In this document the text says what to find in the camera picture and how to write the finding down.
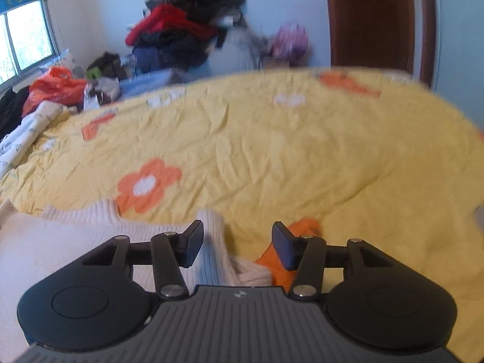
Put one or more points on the yellow carrot print bedsheet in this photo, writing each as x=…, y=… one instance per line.
x=364, y=154

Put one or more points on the black clothes near window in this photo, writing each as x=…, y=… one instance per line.
x=11, y=107

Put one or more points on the white knitted sweater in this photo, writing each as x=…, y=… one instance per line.
x=33, y=247

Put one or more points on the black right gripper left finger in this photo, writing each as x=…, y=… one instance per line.
x=105, y=296

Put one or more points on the red garment on pile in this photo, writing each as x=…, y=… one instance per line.
x=167, y=17

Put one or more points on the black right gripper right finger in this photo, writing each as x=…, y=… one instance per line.
x=371, y=298

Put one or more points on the pink plastic bag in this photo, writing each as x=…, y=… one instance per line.
x=290, y=44

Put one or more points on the window with frame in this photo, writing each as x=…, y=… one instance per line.
x=27, y=42

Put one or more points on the orange plastic bag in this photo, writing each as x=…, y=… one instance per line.
x=57, y=85

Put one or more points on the brown wooden door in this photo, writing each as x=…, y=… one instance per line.
x=385, y=34

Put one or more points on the white printed quilt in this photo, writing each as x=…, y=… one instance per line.
x=16, y=144

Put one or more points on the light blue knitted blanket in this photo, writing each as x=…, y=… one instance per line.
x=152, y=81

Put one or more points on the crumpled white black bag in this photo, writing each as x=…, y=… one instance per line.
x=100, y=92

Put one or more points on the pile of dark clothes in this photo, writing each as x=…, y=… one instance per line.
x=177, y=33

